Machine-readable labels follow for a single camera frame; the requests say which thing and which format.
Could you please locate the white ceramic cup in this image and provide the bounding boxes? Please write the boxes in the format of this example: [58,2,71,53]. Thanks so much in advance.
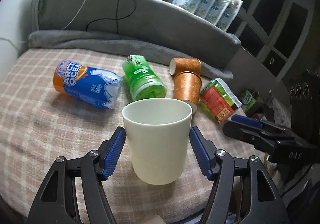
[122,98,193,186]

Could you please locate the orange paper cup front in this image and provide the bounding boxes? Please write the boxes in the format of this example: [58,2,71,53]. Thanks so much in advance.
[174,71,202,114]

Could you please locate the orange paper cup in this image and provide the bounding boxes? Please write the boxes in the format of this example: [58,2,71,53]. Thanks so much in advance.
[169,58,202,76]
[174,71,202,114]

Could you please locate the orange paper cup rear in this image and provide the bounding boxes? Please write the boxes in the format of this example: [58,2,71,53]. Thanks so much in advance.
[169,58,202,76]

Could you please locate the green box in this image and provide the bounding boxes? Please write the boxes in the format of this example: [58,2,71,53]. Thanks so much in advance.
[240,89,259,113]

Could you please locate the red green drink carton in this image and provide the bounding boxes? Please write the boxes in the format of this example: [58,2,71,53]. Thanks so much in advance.
[200,78,242,123]

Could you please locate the blue orange drink can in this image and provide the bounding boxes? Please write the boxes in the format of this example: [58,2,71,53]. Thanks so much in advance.
[53,60,123,110]

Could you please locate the grey blanket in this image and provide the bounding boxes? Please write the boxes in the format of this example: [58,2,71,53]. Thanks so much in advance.
[28,0,240,81]

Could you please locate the black cable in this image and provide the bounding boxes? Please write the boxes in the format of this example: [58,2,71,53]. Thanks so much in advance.
[85,0,138,36]

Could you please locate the white cable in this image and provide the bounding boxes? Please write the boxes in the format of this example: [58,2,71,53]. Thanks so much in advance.
[0,0,91,50]

